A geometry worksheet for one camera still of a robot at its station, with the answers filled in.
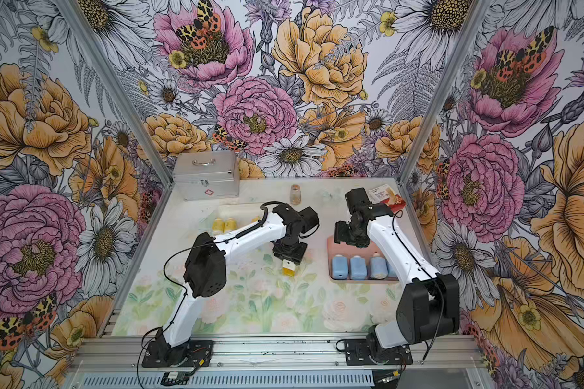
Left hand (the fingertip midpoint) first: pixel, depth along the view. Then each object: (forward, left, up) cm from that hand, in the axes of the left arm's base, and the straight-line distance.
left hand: (287, 264), depth 85 cm
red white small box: (+35, -43, -3) cm, 55 cm away
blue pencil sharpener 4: (-3, -35, -1) cm, 35 cm away
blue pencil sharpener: (-1, -18, 0) cm, 18 cm away
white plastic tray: (+20, +26, 0) cm, 33 cm away
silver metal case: (+43, +40, +1) cm, 59 cm away
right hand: (+4, -19, +6) cm, 20 cm away
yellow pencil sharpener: (+17, +27, 0) cm, 32 cm away
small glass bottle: (+36, -3, -4) cm, 36 cm away
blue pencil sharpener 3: (-2, -31, +1) cm, 31 cm away
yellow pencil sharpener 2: (+17, +22, 0) cm, 28 cm away
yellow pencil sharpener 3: (-1, 0, -1) cm, 1 cm away
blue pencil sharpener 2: (-2, -24, -1) cm, 24 cm away
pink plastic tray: (-2, -16, +13) cm, 20 cm away
